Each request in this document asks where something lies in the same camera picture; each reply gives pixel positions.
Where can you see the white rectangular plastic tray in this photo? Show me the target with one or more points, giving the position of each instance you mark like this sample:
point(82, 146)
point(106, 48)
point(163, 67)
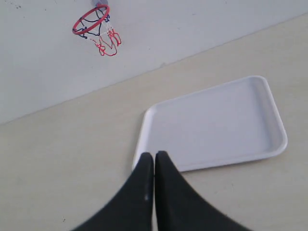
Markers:
point(231, 123)

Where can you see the red mini basketball hoop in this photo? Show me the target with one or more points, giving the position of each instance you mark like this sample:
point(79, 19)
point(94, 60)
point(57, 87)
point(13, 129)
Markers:
point(95, 26)

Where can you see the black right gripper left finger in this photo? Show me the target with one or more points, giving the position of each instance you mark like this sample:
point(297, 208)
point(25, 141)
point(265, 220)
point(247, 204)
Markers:
point(131, 208)

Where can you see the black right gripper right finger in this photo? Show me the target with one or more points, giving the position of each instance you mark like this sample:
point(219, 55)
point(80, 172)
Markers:
point(179, 207)

